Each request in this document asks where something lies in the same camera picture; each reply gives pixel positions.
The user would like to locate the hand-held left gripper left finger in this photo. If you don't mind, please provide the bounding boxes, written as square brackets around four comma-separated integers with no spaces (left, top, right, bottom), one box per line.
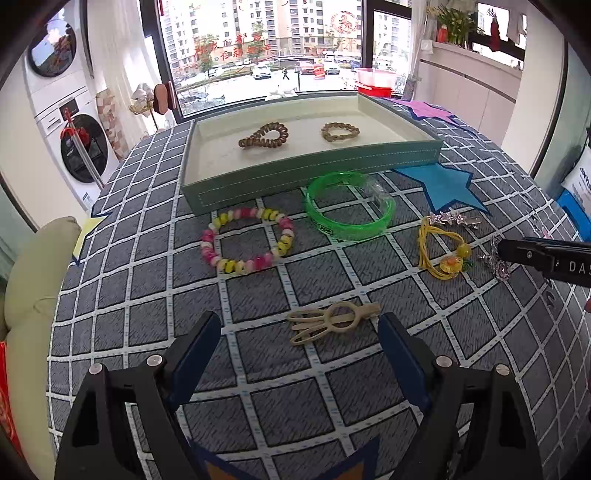
[54,310,222,480]

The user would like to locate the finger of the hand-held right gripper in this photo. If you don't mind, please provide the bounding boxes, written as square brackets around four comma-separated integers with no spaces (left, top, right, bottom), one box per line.
[498,237,557,278]

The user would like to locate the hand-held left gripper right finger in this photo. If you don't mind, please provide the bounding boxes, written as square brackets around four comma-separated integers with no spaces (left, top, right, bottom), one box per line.
[378,311,544,480]

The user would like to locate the silver crystal hair clip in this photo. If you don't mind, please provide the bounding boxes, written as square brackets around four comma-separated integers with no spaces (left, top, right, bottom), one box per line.
[478,235,511,280]

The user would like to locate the yellow flower hair tie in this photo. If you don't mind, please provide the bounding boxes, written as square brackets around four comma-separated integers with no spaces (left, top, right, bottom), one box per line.
[418,217,474,280]

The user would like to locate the beige hair clip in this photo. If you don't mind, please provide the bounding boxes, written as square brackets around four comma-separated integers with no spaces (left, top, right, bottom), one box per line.
[286,302,384,347]

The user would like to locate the silver star hair clip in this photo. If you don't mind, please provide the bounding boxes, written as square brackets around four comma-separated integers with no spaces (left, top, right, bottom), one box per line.
[427,212,482,229]

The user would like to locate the pink yellow bead bracelet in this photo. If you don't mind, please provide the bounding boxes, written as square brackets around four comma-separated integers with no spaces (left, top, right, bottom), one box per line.
[200,207,295,276]

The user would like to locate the green plastic bangle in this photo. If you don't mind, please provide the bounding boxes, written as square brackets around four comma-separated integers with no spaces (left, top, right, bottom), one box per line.
[305,172,397,241]

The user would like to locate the green jewelry tray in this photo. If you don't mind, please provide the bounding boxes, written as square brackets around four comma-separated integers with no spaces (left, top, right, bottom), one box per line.
[180,91,445,217]

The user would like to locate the blue box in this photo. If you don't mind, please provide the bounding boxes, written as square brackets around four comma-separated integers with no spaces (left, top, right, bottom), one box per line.
[555,191,591,241]

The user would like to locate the white printed bag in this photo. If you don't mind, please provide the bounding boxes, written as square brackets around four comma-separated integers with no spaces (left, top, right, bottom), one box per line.
[560,142,591,205]

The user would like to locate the green sofa cushion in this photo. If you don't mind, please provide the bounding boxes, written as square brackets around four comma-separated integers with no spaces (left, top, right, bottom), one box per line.
[4,216,83,468]

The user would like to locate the white cabinet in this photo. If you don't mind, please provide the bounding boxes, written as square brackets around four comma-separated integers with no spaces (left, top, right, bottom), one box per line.
[418,41,526,134]

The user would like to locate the red patterned pillow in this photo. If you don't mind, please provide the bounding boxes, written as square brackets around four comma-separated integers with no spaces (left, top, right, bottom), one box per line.
[0,340,25,459]

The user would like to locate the red bucket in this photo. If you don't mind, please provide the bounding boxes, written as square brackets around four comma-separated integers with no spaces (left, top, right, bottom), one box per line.
[355,80,397,99]

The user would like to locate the pink basin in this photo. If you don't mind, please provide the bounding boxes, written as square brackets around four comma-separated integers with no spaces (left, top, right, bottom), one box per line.
[355,68,398,88]

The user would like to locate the green potted plant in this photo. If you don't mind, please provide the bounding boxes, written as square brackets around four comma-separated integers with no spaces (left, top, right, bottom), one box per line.
[427,4,481,47]

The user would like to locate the white washing machine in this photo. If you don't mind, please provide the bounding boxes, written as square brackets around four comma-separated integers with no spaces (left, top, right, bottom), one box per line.
[34,99,121,185]

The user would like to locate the red mop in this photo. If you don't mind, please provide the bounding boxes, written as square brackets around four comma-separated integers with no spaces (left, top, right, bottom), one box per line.
[60,108,105,188]

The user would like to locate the pink checked board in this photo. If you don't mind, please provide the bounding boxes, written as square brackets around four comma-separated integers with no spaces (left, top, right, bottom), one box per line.
[96,90,130,160]

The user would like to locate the gold slipper stand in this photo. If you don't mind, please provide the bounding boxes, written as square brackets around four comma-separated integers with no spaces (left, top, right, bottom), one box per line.
[129,83,178,132]

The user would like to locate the brown slippers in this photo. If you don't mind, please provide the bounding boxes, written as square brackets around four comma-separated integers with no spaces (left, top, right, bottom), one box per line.
[154,83,178,112]

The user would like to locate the large glass window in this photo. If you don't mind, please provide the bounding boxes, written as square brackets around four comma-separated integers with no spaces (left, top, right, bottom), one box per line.
[143,0,411,116]

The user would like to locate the white dryer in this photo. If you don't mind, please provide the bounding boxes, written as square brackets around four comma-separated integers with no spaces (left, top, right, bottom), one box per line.
[14,0,98,125]

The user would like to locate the dark brown coil hair tie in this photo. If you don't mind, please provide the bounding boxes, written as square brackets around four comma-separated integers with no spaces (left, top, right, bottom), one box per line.
[239,121,288,150]

